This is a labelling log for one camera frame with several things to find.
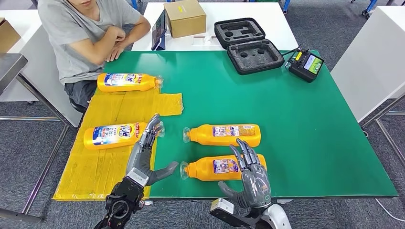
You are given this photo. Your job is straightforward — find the person's left hand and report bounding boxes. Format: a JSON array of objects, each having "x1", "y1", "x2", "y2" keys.
[{"x1": 105, "y1": 42, "x2": 126, "y2": 63}]

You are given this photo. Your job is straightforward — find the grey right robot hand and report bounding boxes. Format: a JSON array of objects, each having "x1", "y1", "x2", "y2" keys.
[{"x1": 218, "y1": 138, "x2": 272, "y2": 209}]

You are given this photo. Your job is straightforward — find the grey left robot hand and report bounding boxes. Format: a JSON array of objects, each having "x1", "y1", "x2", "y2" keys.
[{"x1": 125, "y1": 114, "x2": 180, "y2": 187}]

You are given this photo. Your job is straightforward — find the person's right hand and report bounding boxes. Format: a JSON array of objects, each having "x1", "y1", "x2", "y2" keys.
[{"x1": 106, "y1": 26, "x2": 127, "y2": 43}]

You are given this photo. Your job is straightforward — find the orange detergent bottle clear cap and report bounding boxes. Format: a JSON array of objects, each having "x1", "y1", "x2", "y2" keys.
[
  {"x1": 96, "y1": 73, "x2": 164, "y2": 93},
  {"x1": 182, "y1": 123, "x2": 262, "y2": 148},
  {"x1": 180, "y1": 154, "x2": 267, "y2": 182},
  {"x1": 83, "y1": 121, "x2": 165, "y2": 151}
]

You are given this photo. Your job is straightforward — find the dark tablet with stand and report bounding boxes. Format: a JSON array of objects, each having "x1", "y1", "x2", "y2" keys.
[{"x1": 150, "y1": 9, "x2": 167, "y2": 51}]

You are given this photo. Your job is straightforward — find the person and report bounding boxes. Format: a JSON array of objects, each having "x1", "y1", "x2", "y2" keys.
[{"x1": 37, "y1": 0, "x2": 151, "y2": 110}]

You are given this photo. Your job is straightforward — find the yellow taped cardboard mat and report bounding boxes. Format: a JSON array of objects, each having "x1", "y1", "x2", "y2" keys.
[{"x1": 52, "y1": 88, "x2": 184, "y2": 202}]

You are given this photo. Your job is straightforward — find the black stool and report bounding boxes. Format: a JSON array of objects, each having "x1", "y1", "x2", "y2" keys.
[{"x1": 69, "y1": 98, "x2": 86, "y2": 115}]

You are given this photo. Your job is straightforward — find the closed brown cardboard box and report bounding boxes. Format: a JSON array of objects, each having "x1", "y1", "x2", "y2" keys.
[{"x1": 163, "y1": 0, "x2": 207, "y2": 39}]

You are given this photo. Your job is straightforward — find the white side table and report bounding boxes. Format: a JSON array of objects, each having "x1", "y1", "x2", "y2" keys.
[{"x1": 0, "y1": 9, "x2": 82, "y2": 128}]

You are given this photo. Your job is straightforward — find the grey metal table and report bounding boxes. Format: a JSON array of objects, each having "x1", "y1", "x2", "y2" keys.
[{"x1": 0, "y1": 53, "x2": 71, "y2": 224}]

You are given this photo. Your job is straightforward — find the open brown cardboard box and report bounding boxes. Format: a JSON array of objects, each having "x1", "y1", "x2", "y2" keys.
[{"x1": 0, "y1": 17, "x2": 21, "y2": 54}]

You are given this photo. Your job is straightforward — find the black remote controller with screen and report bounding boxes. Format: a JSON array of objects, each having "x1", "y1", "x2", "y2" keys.
[{"x1": 286, "y1": 46, "x2": 325, "y2": 83}]

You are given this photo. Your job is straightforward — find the open black foam case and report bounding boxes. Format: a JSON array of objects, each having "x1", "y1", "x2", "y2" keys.
[{"x1": 213, "y1": 17, "x2": 285, "y2": 76}]

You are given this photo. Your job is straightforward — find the white table with box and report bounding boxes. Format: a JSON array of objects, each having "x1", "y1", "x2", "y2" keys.
[{"x1": 131, "y1": 2, "x2": 298, "y2": 52}]

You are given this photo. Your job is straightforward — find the white table with metal legs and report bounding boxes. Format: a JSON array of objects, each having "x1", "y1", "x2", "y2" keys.
[{"x1": 330, "y1": 5, "x2": 405, "y2": 167}]

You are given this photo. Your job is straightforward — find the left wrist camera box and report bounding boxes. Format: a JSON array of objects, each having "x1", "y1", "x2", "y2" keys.
[{"x1": 126, "y1": 167, "x2": 149, "y2": 187}]

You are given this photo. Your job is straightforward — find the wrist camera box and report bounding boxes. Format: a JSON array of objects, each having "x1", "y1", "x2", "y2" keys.
[
  {"x1": 126, "y1": 167, "x2": 149, "y2": 187},
  {"x1": 209, "y1": 198, "x2": 256, "y2": 229}
]

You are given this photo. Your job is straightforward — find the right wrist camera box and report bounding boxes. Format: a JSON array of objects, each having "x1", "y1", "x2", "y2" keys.
[{"x1": 209, "y1": 198, "x2": 256, "y2": 229}]

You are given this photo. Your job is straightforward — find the white floor cable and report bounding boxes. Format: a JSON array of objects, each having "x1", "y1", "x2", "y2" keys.
[{"x1": 374, "y1": 198, "x2": 405, "y2": 223}]

